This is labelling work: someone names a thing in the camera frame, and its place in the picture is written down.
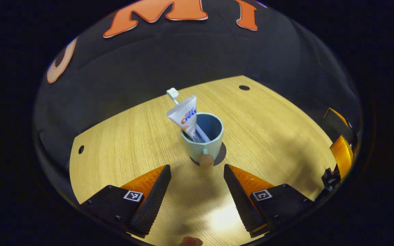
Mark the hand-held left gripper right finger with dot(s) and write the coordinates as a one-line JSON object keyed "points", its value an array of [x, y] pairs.
{"points": [[238, 198]]}

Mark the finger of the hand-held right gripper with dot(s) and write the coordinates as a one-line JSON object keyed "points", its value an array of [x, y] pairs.
{"points": [[344, 155], [340, 127]]}

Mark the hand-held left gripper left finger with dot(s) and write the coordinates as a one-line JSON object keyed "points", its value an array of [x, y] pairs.
{"points": [[152, 201]]}

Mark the brown round coaster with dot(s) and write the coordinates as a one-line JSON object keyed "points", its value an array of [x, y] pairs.
{"points": [[221, 155]]}

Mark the white toothpaste tube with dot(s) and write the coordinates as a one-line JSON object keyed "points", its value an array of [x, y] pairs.
{"points": [[185, 116]]}

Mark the white toothbrush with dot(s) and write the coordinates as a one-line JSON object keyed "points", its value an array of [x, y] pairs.
{"points": [[173, 92]]}

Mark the black backdrop cloth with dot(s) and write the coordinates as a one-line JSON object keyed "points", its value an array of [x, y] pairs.
{"points": [[149, 61]]}

